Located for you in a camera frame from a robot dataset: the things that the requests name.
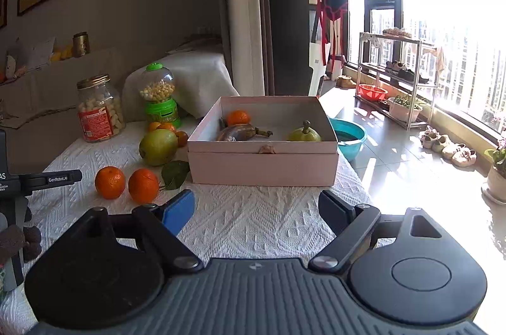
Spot small planter with greens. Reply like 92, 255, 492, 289
387, 95, 423, 123

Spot green candy dispenser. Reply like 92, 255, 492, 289
138, 62, 181, 128

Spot teal plastic basin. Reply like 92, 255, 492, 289
329, 119, 367, 161

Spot red plastic basket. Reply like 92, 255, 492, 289
358, 83, 388, 102

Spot glass jar red label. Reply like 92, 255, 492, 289
76, 74, 125, 143

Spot small orange kumquat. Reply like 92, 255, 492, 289
147, 122, 161, 132

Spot yellow green pear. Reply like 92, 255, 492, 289
287, 120, 322, 143

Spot potted plant white pot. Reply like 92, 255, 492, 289
484, 132, 506, 205

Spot orange mandarin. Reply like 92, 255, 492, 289
94, 166, 126, 200
225, 110, 251, 126

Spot gold metal tin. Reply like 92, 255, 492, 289
72, 31, 90, 58

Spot hanging dark red clothes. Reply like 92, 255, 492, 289
317, 0, 348, 67

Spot mandarin with green leaf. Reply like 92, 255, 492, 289
128, 160, 190, 205

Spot brown banana with sticker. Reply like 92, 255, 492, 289
216, 119, 273, 142

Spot pink cardboard box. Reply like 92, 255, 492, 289
187, 96, 339, 187

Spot large green pear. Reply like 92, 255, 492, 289
139, 129, 178, 166

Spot white textured tablecloth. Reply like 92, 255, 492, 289
0, 118, 381, 335

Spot orange mandarin front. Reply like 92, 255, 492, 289
225, 110, 251, 126

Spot metal shoe rack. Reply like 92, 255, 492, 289
355, 28, 442, 130

